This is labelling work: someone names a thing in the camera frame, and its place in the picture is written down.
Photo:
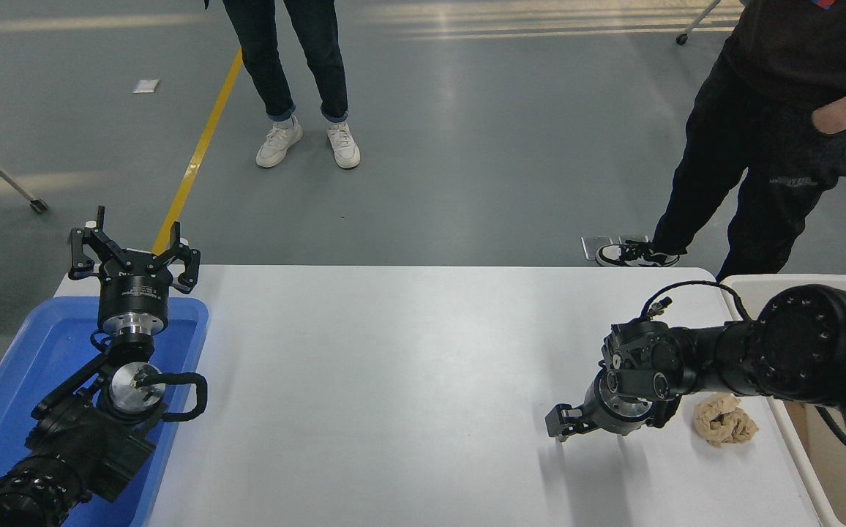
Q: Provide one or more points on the person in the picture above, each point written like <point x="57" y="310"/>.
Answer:
<point x="262" y="66"/>
<point x="752" y="132"/>

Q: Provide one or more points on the small white paper piece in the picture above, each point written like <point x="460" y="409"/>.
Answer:
<point x="146" y="86"/>

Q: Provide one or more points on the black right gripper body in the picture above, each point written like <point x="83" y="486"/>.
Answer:
<point x="604" y="410"/>

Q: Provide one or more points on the blue plastic tray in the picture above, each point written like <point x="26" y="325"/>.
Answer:
<point x="20" y="366"/>

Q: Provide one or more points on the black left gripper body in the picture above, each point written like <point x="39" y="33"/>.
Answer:
<point x="134" y="293"/>

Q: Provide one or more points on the tan paper ball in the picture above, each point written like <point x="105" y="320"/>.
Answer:
<point x="724" y="421"/>

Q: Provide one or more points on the blue and red badge card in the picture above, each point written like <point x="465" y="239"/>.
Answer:
<point x="825" y="4"/>

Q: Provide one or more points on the metal floor plate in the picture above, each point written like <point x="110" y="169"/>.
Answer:
<point x="595" y="247"/>

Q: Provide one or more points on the large pale bin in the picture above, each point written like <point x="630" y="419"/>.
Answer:
<point x="833" y="483"/>

